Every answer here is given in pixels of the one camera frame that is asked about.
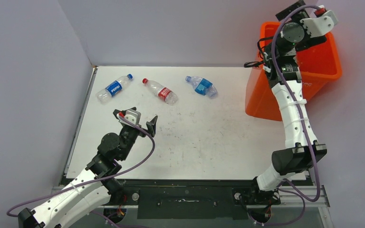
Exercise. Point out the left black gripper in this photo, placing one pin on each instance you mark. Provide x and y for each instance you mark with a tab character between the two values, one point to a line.
150	126

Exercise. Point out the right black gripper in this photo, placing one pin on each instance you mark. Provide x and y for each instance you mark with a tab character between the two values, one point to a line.
297	15

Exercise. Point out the red cap water bottle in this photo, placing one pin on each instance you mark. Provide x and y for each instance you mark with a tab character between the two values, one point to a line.
163	93

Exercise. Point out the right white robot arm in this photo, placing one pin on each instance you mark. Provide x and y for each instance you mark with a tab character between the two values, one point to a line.
302	150

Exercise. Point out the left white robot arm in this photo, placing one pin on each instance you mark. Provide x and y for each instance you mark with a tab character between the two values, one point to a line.
96	184

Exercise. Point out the orange plastic bin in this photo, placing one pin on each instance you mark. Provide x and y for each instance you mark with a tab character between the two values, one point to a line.
318	65

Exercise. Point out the clear Pepsi bottle top left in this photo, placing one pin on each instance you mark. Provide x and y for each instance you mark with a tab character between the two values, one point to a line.
122	83

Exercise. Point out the crushed blue label bottle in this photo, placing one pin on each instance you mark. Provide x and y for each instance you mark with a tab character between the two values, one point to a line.
202	86

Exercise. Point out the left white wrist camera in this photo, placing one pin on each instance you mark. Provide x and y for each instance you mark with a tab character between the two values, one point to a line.
131	118

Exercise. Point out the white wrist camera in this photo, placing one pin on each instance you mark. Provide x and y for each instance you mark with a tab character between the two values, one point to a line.
317	27
131	118

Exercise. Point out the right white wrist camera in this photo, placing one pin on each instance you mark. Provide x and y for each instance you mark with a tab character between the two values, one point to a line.
317	27

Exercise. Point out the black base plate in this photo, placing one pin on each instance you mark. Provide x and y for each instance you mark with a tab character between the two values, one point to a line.
189	199

